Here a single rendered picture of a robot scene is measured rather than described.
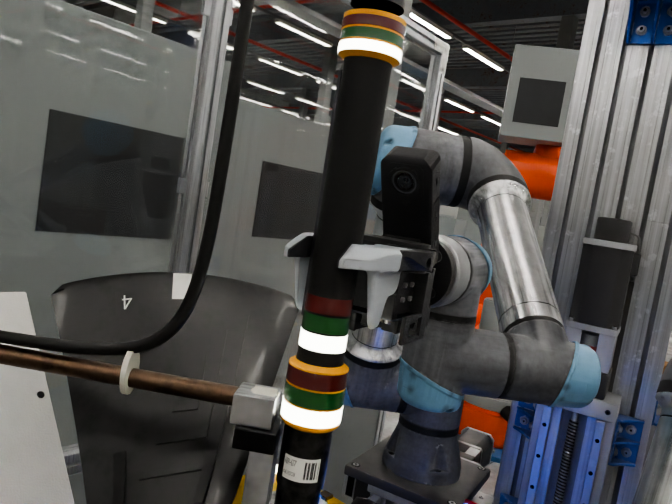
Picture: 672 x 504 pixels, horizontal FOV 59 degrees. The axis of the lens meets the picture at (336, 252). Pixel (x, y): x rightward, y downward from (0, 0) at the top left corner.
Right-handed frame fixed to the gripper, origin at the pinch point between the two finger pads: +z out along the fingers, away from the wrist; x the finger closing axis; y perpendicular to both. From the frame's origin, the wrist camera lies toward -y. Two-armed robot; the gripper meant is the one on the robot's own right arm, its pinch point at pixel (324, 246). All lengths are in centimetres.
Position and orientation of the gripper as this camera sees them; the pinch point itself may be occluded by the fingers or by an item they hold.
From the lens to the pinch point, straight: 40.2
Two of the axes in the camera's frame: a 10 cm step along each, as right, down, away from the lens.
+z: -4.7, -0.1, -8.8
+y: -1.6, 9.8, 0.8
